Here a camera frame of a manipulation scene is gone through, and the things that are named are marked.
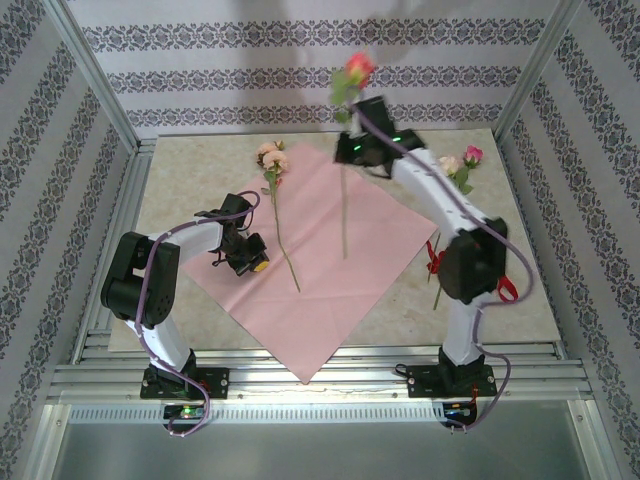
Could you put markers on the pink and purple wrapping paper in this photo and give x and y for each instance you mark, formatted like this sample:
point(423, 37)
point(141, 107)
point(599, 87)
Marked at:
point(310, 280)

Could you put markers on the fake red and pink rose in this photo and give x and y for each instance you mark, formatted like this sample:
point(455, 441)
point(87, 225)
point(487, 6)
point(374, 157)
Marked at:
point(359, 65)

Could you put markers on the fake pale peach rose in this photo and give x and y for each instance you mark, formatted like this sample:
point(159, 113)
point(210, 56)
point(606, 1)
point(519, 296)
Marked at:
point(450, 164)

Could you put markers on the fake peach double flower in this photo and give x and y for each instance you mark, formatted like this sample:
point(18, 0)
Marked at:
point(272, 160)

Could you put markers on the red ribbon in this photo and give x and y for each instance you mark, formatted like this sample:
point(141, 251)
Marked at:
point(507, 290)

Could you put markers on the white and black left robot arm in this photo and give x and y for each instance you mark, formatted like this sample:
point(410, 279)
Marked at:
point(145, 280)

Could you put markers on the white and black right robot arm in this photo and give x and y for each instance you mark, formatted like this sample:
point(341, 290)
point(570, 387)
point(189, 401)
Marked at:
point(475, 260)

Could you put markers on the left controller board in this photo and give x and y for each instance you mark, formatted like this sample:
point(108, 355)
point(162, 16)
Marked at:
point(186, 412)

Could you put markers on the controller board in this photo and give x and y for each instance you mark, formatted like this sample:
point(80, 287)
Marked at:
point(186, 412)
point(459, 411)

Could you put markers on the grey metal panel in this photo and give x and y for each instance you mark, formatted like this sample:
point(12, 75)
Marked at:
point(320, 455)

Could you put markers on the right controller board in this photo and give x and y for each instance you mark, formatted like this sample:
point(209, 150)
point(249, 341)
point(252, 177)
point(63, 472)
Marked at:
point(459, 411)

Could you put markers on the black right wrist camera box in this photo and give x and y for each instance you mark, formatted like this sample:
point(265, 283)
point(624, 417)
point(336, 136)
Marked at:
point(374, 114)

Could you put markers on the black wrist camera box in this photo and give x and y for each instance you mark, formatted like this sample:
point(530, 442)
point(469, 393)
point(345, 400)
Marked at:
point(374, 114)
point(236, 204)

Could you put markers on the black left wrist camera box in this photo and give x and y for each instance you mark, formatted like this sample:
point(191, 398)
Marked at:
point(236, 204)

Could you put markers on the aluminium frame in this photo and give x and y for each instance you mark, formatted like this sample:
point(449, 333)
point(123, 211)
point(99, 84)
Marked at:
point(300, 375)

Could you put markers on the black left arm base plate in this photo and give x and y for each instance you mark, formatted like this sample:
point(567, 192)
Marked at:
point(215, 382)

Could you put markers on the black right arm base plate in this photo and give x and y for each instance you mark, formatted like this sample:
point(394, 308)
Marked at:
point(425, 382)

